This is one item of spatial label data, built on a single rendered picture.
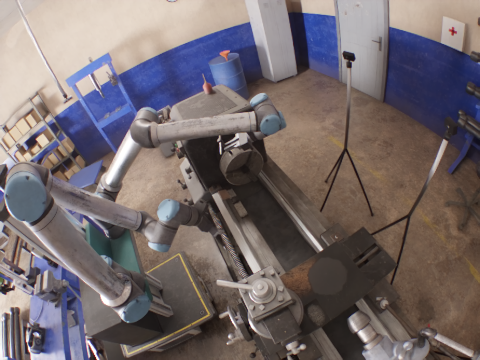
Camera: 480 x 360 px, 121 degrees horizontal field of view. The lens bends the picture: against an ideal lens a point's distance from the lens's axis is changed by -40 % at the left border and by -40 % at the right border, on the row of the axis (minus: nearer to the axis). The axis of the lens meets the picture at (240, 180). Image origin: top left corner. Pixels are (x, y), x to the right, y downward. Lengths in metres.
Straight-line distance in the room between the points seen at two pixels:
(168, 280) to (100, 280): 1.28
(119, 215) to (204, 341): 1.53
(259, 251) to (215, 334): 1.07
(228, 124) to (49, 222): 0.72
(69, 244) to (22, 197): 0.20
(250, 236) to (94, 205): 0.89
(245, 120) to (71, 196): 0.71
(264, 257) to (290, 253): 0.19
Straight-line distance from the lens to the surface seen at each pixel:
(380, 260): 1.27
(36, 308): 2.37
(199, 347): 2.18
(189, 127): 0.94
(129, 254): 1.39
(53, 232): 0.68
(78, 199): 0.83
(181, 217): 0.91
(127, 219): 0.94
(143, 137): 0.98
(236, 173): 1.28
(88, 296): 1.83
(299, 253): 1.39
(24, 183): 0.62
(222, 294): 2.17
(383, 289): 1.22
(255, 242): 1.33
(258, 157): 1.33
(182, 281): 1.99
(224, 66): 4.07
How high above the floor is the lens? 2.00
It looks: 45 degrees down
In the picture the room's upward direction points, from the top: 20 degrees counter-clockwise
